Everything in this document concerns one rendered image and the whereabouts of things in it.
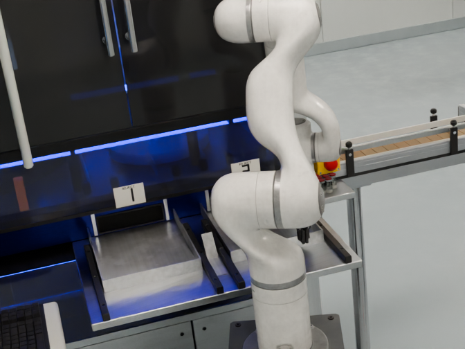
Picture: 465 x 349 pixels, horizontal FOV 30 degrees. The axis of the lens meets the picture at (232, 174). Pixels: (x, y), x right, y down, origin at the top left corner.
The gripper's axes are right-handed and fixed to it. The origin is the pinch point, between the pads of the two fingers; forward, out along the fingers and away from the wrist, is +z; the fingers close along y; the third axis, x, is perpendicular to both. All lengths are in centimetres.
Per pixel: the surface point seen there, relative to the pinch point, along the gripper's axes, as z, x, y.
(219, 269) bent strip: 4.3, 0.3, 23.5
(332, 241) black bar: 2.2, 2.8, -7.0
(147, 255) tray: 4.1, -16.5, 39.8
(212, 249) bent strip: 2.3, -7.6, 23.4
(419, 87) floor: 82, -357, -210
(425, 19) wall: 65, -490, -282
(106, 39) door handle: -55, -20, 41
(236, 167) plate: -12.0, -27.1, 9.7
